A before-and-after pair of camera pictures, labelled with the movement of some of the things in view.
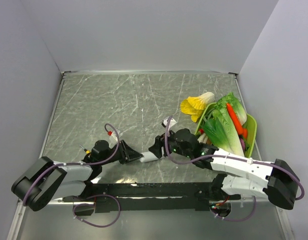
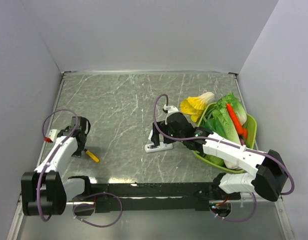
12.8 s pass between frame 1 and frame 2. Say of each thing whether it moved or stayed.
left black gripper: moved
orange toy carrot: stayed
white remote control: moved
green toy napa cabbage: stayed
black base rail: stayed
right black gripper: moved
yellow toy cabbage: stayed
